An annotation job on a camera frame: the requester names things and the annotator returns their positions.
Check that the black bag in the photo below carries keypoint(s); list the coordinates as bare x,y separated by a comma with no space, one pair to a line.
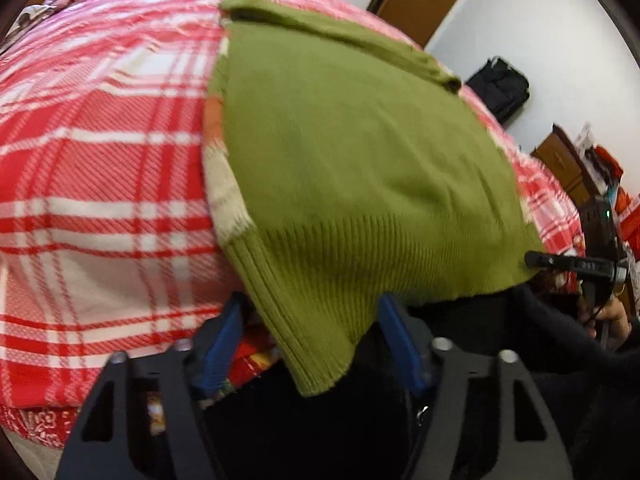
500,87

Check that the person's black clothing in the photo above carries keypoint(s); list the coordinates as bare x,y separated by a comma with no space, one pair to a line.
325,435

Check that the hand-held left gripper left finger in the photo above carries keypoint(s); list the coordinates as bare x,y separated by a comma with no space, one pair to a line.
220,350

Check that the red patterned bed sheet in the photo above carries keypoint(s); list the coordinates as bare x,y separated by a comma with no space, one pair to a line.
30,422

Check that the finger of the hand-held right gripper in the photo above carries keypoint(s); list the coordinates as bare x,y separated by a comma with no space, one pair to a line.
565,262

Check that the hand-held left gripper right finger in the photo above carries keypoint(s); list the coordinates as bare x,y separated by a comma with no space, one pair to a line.
400,350

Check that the person's right hand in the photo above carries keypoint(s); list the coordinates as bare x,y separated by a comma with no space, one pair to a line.
620,322

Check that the brown wooden cabinet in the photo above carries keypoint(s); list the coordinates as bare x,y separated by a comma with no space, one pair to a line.
560,160

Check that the green striped knit sweater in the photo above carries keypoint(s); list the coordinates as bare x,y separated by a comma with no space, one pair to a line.
350,170

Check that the red white plaid blanket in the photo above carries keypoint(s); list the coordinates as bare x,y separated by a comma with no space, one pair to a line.
100,160

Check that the red orange clutter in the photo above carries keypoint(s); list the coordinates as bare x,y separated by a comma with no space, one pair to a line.
605,160

